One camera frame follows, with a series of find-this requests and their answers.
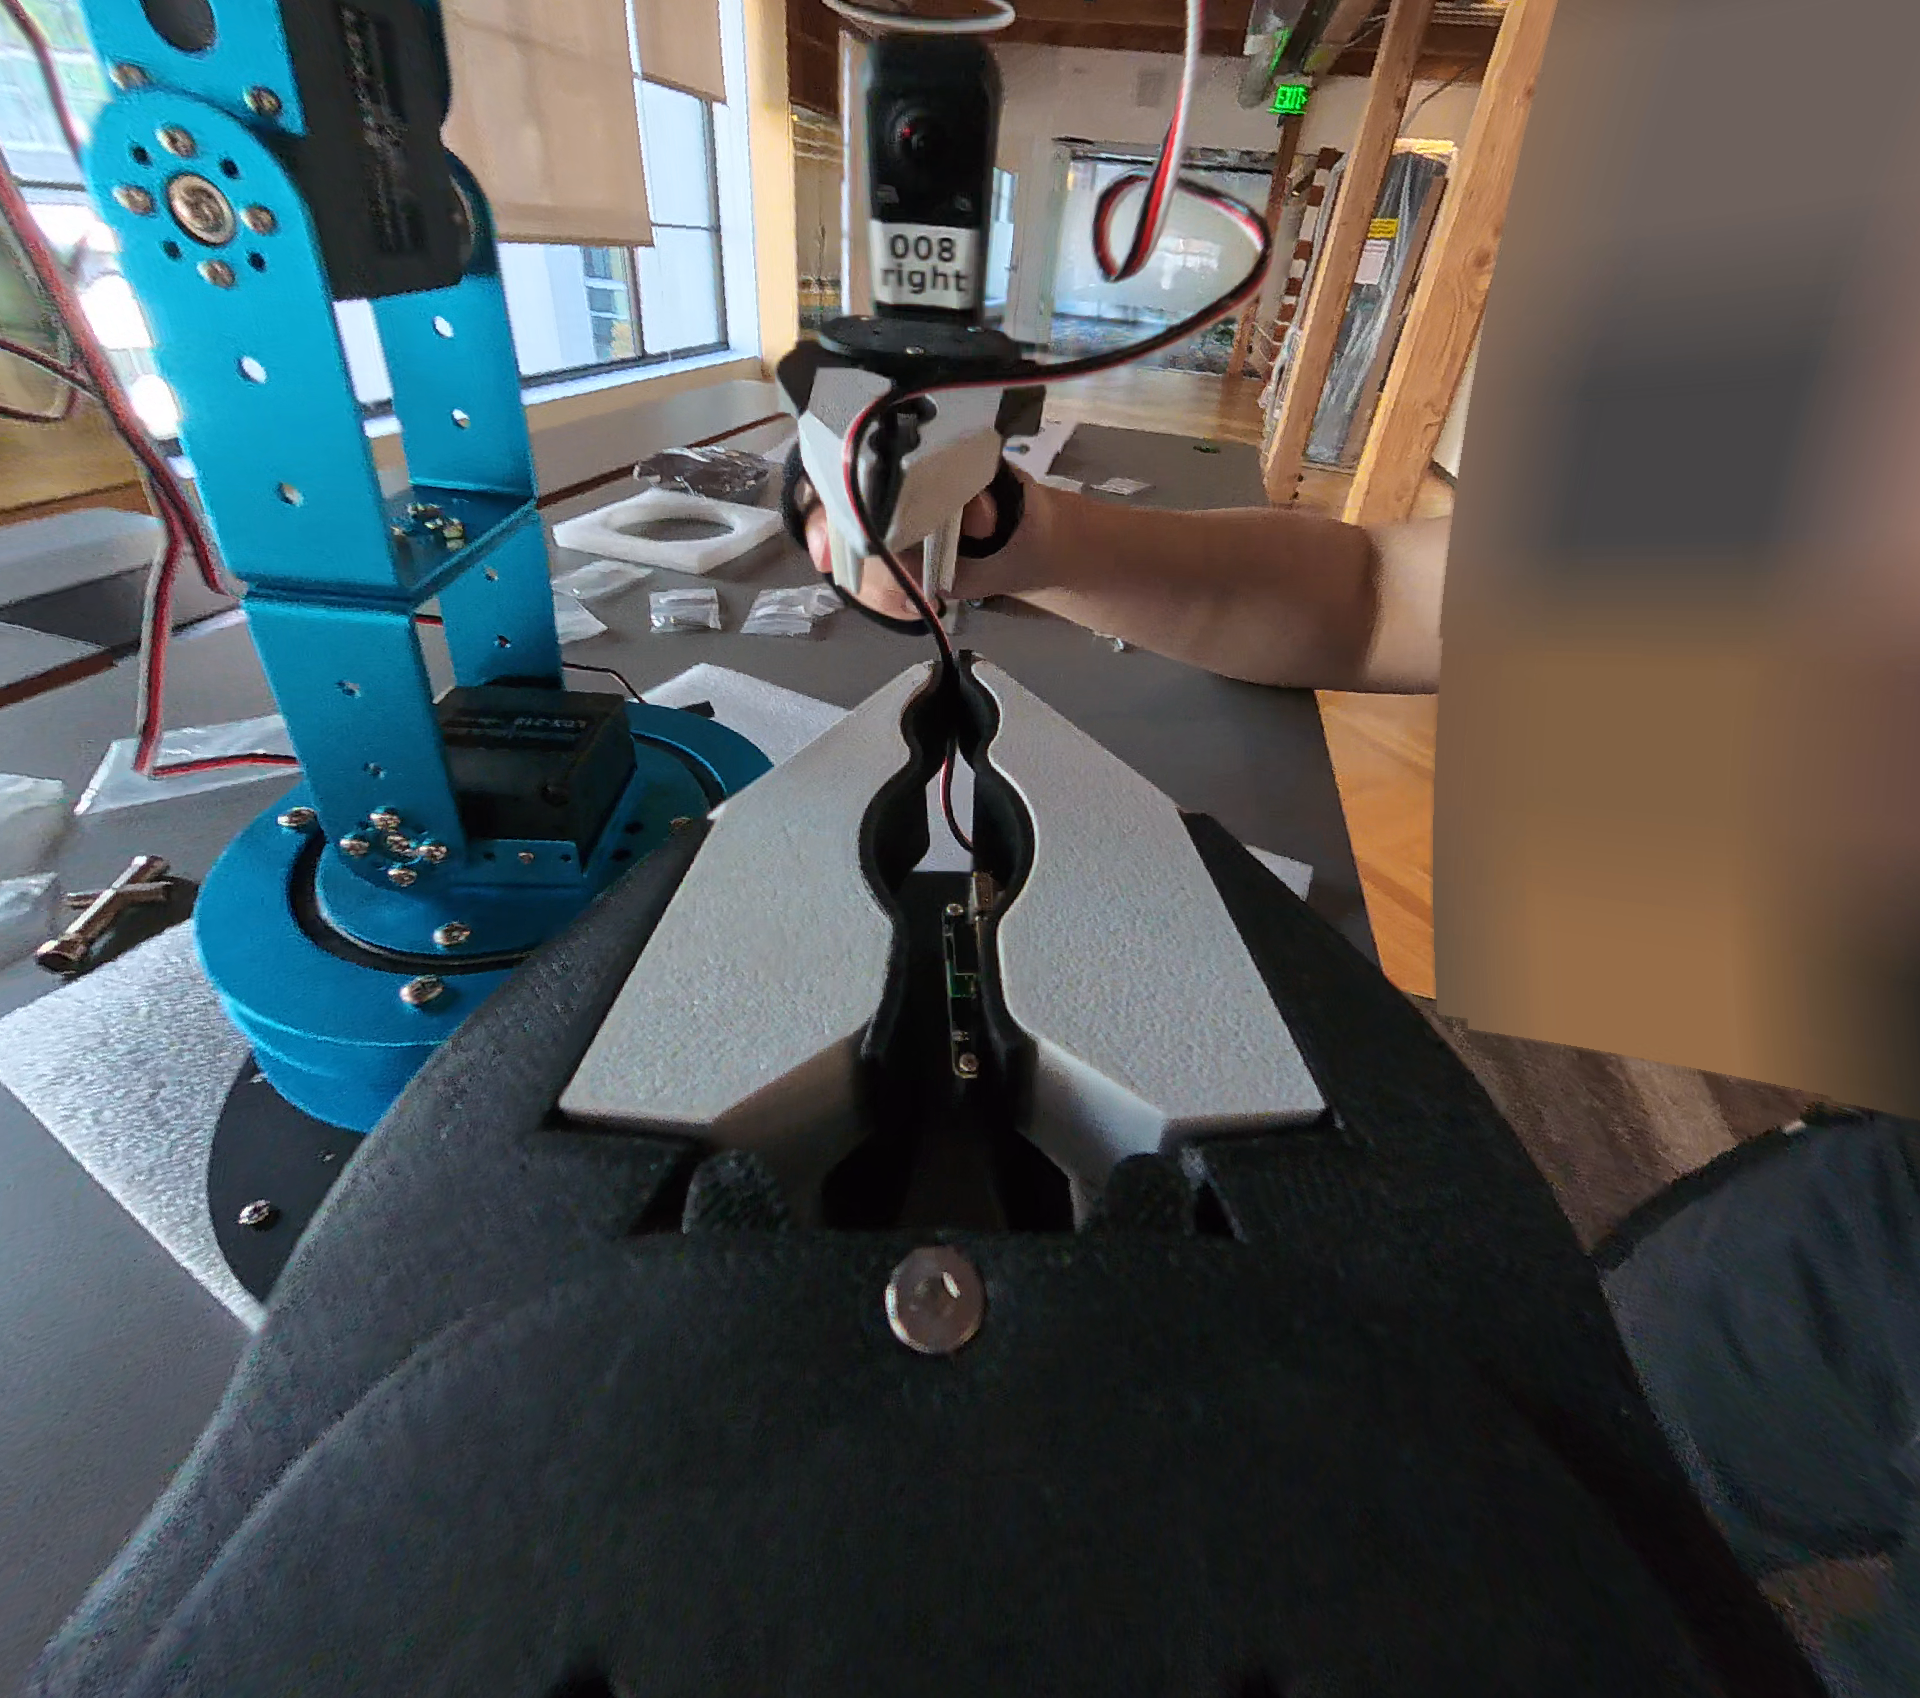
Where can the green exit sign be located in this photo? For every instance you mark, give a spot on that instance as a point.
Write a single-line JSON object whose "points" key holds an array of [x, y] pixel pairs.
{"points": [[1293, 98]]}

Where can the small clear screw bag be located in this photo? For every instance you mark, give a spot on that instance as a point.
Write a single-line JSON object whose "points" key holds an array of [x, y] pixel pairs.
{"points": [[791, 612], [687, 612], [582, 580], [578, 627]]}

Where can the grey desk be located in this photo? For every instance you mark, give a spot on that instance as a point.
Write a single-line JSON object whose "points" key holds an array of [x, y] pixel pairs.
{"points": [[61, 1428]]}

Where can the white foam sheet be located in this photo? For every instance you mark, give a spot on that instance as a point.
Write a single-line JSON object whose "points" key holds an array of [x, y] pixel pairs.
{"points": [[121, 1068]]}

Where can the beige roller blind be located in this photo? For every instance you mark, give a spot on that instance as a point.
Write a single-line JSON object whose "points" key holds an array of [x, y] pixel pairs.
{"points": [[540, 3], [675, 3]]}

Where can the white foam frame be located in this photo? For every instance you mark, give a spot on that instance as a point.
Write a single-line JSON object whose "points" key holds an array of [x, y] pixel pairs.
{"points": [[600, 541]]}

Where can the crumpled clear plastic bag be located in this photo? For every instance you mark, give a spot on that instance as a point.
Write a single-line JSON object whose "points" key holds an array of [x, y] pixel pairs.
{"points": [[31, 843]]}

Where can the wooden post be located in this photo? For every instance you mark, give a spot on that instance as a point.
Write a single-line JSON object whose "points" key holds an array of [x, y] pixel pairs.
{"points": [[1359, 183], [1478, 152]]}

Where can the flat clear plastic bag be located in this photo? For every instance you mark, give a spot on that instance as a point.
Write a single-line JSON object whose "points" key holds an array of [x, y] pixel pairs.
{"points": [[181, 753]]}

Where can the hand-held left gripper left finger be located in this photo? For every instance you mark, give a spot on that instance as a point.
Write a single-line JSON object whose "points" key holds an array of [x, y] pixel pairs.
{"points": [[720, 979]]}

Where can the blue toy robot arm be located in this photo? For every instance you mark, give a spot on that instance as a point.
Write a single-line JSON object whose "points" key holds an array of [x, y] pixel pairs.
{"points": [[450, 408]]}

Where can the small flat clear bag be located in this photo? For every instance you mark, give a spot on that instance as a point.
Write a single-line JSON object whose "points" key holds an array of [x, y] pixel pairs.
{"points": [[1120, 486]]}

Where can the servo controller circuit board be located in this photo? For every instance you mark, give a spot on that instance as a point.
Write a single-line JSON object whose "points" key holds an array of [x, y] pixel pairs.
{"points": [[969, 979]]}

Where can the printed instruction sheet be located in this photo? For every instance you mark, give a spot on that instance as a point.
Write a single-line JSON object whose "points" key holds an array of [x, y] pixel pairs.
{"points": [[1058, 452]]}

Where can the metal cross wrench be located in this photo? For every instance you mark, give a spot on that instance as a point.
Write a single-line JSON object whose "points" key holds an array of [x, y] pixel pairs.
{"points": [[105, 915]]}

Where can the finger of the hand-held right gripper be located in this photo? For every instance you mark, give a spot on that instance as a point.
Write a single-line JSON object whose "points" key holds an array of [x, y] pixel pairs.
{"points": [[825, 452], [953, 469]]}

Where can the person's dark trousers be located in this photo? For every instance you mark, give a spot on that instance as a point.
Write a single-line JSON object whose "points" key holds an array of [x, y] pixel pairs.
{"points": [[1800, 1353]]}

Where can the person's right hand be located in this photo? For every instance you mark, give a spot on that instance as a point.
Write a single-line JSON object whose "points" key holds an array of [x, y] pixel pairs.
{"points": [[823, 547]]}

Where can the dark anti-static bag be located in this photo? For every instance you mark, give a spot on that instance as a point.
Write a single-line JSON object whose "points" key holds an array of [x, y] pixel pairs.
{"points": [[705, 470]]}

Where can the person's right forearm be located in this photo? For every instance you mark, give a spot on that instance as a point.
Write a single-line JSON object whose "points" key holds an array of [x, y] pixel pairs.
{"points": [[1231, 588]]}

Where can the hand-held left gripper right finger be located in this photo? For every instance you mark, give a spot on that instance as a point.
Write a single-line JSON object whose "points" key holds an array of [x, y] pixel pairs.
{"points": [[1154, 979]]}

